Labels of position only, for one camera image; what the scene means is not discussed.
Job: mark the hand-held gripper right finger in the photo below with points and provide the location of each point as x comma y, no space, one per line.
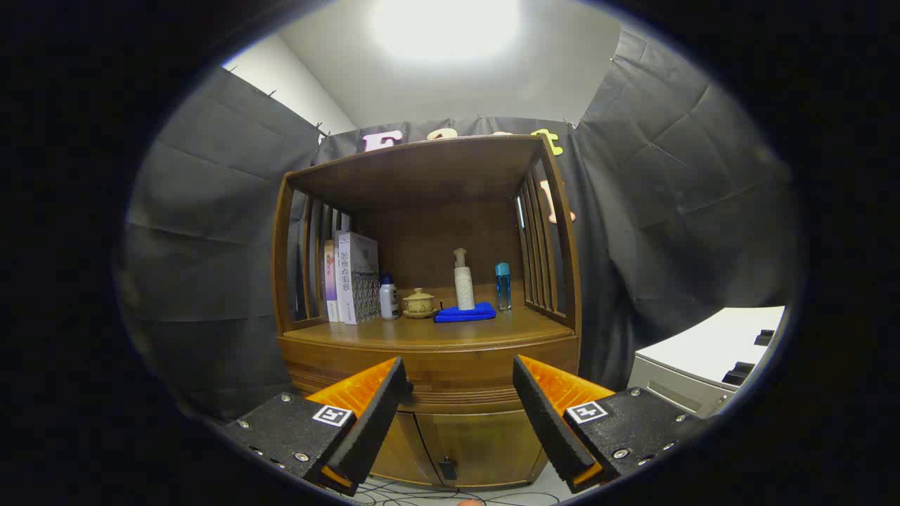
548,429

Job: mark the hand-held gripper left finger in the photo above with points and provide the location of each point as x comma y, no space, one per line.
373,422

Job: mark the brown wooden drawer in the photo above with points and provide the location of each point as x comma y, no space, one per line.
457,365

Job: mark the narrow wooden cabinet door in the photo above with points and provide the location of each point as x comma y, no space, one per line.
408,450

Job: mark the wide wooden cabinet door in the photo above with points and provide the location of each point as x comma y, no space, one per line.
485,443

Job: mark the wooden countertop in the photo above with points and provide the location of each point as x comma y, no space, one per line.
478,330

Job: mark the brown wooden cabinet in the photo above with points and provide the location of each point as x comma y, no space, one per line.
422,176

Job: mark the white bottle blue cap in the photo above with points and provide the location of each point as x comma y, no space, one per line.
389,302

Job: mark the yellow lidded teacup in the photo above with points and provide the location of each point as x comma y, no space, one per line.
419,303

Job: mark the blue folded cloth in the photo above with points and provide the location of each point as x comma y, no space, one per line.
464,314

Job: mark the thick white patterned book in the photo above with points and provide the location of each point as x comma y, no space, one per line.
355,281

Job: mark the thin purple book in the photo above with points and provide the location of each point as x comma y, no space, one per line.
330,281

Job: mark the clear blue bottle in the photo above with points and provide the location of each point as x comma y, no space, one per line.
503,288

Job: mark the white pump bottle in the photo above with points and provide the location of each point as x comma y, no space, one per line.
464,288

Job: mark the white grey machine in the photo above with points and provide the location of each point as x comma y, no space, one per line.
703,344

